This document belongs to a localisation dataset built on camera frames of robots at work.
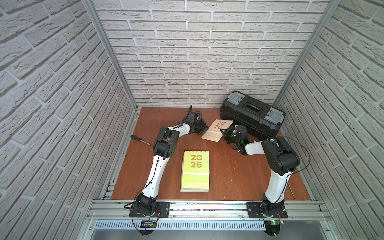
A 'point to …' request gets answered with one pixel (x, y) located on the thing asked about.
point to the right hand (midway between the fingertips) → (220, 129)
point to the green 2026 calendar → (196, 170)
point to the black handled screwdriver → (139, 139)
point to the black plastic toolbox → (261, 120)
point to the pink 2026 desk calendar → (214, 133)
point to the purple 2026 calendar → (194, 190)
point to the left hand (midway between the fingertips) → (213, 125)
